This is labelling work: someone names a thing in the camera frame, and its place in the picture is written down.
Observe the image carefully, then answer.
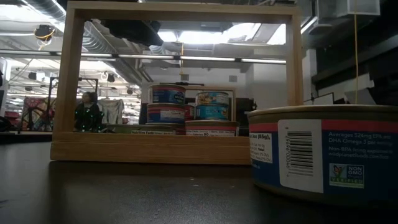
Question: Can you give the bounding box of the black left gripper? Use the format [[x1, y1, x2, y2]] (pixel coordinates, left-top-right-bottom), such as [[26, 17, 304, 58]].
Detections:
[[100, 19, 165, 47]]

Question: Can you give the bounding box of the pink can silver lid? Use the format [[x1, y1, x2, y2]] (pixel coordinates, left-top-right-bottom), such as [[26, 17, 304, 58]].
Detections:
[[185, 104, 197, 121]]

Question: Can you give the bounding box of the wooden slatted shelf rack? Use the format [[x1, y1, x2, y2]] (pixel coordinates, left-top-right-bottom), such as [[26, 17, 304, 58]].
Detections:
[[50, 1, 305, 166]]

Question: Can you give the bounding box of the long ceiling light tube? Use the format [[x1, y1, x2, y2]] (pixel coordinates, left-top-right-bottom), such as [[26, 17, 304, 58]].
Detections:
[[180, 56, 236, 62], [118, 54, 175, 60], [241, 58, 287, 65]]

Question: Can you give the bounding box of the white hanging garment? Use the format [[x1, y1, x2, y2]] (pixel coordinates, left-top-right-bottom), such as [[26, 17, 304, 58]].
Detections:
[[98, 98, 125, 125]]

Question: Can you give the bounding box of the person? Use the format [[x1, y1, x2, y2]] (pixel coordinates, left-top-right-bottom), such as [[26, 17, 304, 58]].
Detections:
[[73, 91, 105, 133]]

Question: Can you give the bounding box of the colourful patterned cloth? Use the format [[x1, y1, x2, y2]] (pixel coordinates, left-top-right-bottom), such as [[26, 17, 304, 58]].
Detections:
[[21, 96, 57, 131]]

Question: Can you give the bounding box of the white board panel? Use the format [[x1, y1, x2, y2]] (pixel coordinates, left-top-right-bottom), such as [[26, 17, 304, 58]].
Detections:
[[303, 92, 335, 106]]

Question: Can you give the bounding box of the black yellow cord reel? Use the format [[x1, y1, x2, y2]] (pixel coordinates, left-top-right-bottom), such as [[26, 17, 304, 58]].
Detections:
[[33, 24, 56, 41]]

